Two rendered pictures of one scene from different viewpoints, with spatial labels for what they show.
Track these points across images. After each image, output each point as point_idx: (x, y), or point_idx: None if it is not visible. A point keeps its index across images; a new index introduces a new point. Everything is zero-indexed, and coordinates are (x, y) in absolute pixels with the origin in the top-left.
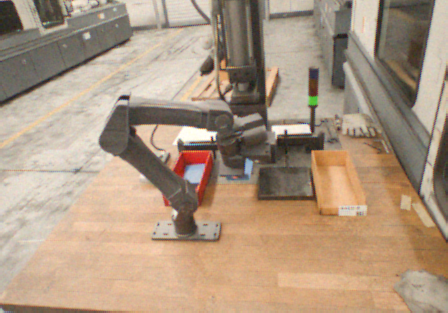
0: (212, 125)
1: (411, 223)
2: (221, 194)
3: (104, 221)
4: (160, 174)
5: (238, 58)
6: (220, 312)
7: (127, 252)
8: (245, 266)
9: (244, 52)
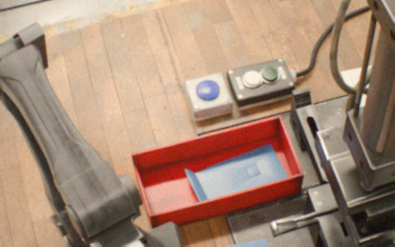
0: (66, 203)
1: None
2: None
3: (74, 97)
4: (37, 161)
5: (363, 123)
6: None
7: (24, 172)
8: None
9: (374, 129)
